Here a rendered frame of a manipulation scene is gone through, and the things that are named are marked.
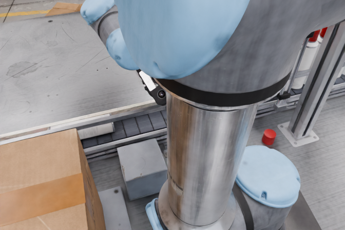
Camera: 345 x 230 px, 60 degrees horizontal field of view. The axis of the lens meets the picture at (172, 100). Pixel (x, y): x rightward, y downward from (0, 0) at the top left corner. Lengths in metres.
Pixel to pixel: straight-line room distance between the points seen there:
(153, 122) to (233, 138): 0.59
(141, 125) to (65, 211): 0.45
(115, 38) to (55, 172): 0.24
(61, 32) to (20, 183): 1.00
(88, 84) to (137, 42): 0.89
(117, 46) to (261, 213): 0.36
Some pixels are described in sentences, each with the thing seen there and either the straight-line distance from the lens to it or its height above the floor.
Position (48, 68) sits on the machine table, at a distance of 1.20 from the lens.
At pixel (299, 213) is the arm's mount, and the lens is 0.77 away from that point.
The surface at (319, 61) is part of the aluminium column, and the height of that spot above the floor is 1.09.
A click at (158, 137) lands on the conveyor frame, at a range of 0.83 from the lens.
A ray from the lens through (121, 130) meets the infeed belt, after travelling 0.83.
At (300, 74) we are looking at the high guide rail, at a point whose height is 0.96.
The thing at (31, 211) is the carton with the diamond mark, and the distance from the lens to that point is 0.46.
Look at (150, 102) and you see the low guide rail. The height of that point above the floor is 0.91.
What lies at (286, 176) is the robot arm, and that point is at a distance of 0.53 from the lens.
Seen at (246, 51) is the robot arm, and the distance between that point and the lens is 0.18.
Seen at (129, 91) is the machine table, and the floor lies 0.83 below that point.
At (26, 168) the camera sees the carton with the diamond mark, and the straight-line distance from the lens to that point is 0.51.
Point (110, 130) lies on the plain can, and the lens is 0.80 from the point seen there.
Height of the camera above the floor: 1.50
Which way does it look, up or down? 43 degrees down
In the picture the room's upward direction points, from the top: straight up
